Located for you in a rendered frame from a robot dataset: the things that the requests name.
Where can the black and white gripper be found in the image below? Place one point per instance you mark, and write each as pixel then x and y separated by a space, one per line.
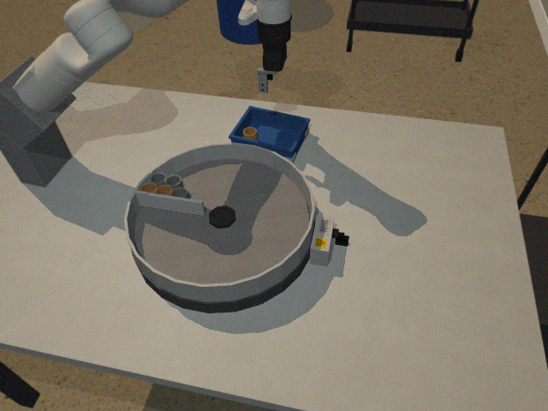
pixel 274 31

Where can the bronze bushing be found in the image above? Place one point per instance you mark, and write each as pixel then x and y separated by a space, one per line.
pixel 250 133
pixel 164 189
pixel 149 187

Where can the blue square tray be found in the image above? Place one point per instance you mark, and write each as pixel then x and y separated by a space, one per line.
pixel 276 131

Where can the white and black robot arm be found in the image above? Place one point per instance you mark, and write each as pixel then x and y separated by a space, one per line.
pixel 65 65

